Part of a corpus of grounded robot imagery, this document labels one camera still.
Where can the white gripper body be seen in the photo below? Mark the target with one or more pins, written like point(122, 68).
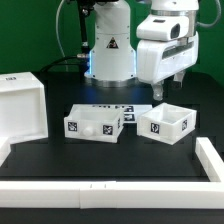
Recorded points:
point(165, 48)

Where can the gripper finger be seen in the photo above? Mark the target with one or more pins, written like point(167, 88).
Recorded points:
point(157, 91)
point(178, 79)

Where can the white drawer without knob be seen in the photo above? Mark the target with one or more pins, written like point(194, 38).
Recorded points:
point(166, 123)

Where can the white drawer with knob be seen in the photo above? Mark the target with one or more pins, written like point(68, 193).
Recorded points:
point(94, 123)

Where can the white drawer cabinet box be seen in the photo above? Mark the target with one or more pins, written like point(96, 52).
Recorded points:
point(23, 114)

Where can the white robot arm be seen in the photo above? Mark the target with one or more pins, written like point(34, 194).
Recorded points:
point(112, 60)

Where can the white marker sheet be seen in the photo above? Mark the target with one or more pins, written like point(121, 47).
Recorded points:
point(131, 112)

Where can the white right fence bar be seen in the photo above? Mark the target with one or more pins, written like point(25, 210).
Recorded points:
point(210, 160)

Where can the white fence bar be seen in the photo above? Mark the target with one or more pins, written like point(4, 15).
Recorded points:
point(4, 149)
point(111, 194)
point(210, 160)

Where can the white left fence bar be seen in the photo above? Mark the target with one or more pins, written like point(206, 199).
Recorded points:
point(4, 149)

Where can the white front fence bar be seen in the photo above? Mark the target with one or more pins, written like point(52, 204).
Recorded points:
point(111, 194)

